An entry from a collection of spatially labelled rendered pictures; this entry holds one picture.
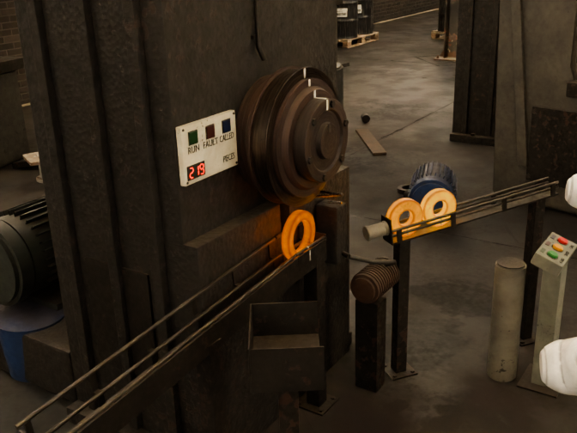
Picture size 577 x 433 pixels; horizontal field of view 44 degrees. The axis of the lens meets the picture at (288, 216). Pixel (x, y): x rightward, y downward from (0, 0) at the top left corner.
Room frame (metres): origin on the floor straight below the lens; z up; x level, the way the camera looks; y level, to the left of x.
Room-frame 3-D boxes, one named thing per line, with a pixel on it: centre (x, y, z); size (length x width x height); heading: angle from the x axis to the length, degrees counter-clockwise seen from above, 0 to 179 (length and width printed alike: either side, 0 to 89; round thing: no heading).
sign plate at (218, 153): (2.15, 0.24, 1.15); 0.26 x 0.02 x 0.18; 146
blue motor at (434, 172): (4.47, -0.96, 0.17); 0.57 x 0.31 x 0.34; 166
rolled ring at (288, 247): (2.37, -0.03, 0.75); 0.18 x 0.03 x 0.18; 147
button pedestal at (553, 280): (2.52, -1.03, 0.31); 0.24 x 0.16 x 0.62; 146
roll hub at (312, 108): (2.32, -0.12, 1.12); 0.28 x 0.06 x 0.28; 146
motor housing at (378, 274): (2.57, -0.34, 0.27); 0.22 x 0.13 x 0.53; 146
